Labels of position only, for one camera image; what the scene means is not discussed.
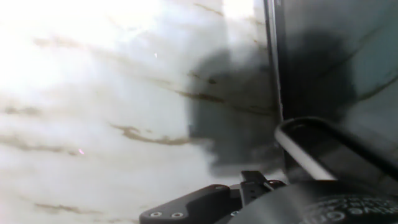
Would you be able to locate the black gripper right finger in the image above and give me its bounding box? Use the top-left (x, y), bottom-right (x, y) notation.
top-left (239, 170), bottom-right (287, 207)

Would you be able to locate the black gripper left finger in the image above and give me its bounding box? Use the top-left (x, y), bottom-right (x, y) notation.
top-left (139, 184), bottom-right (243, 224)

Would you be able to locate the black microwave door silver handle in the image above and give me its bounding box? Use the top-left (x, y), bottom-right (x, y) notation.
top-left (263, 0), bottom-right (398, 195)

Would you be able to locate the white marble pattern mat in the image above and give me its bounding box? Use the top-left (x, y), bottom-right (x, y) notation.
top-left (0, 0), bottom-right (285, 224)

